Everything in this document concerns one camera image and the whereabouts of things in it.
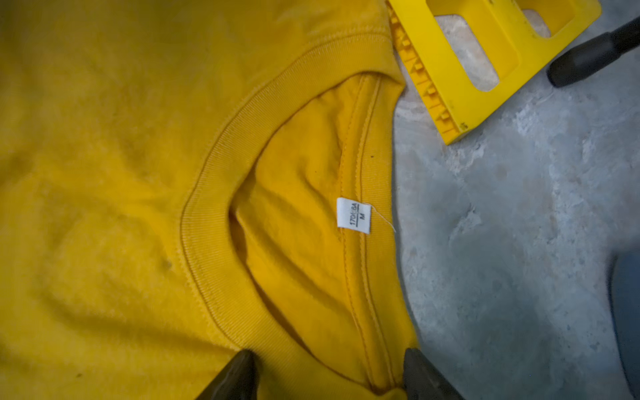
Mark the grey t-shirt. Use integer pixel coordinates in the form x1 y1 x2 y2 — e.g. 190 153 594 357
608 248 639 399

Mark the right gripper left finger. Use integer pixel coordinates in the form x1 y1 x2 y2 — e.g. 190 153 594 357
196 350 258 400

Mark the black perforated music stand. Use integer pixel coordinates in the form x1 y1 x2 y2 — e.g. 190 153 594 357
547 18 639 88

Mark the yellow plastic triangular block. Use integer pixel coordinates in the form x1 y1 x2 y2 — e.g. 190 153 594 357
387 0 602 145

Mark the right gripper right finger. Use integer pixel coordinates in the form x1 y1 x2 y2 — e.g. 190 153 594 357
403 348 464 400

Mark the yellow t-shirt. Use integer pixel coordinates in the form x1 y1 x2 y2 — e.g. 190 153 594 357
1 1 417 399

